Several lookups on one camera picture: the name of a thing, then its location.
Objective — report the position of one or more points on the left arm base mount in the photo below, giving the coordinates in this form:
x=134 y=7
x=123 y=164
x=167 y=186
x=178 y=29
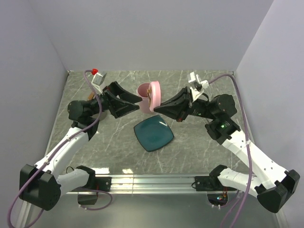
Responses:
x=101 y=185

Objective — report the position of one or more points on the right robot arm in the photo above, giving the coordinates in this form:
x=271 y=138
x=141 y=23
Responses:
x=270 y=183

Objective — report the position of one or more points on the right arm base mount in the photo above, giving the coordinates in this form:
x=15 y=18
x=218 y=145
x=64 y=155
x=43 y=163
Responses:
x=217 y=194

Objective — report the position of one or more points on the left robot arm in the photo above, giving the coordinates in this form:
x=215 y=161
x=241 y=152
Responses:
x=43 y=184

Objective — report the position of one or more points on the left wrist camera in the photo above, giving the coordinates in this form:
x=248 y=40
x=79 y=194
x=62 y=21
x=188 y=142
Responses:
x=98 y=77

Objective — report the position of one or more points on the pink cylindrical container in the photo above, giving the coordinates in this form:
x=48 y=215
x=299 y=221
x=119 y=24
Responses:
x=144 y=104

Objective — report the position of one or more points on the teal square plate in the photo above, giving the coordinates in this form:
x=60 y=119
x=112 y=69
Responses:
x=153 y=133

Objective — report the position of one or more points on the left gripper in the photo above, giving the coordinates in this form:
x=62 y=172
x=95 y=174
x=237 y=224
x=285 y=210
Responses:
x=118 y=107

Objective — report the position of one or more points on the grey cylindrical container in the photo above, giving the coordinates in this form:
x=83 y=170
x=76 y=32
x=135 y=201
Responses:
x=103 y=115

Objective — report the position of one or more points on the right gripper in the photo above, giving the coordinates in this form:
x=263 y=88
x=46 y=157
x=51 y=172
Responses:
x=177 y=107

